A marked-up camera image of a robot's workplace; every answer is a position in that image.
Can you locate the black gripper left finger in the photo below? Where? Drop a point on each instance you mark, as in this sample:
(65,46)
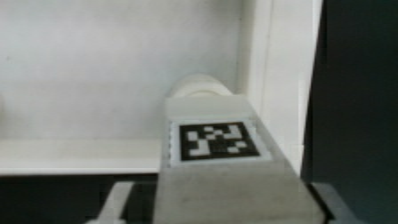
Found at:
(128,204)

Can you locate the white table leg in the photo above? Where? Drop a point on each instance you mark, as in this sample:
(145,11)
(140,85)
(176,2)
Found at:
(227,183)

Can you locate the white square table top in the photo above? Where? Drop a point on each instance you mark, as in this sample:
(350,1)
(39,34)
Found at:
(94,55)

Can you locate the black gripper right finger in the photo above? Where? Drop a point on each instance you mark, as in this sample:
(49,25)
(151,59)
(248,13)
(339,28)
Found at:
(335,209)

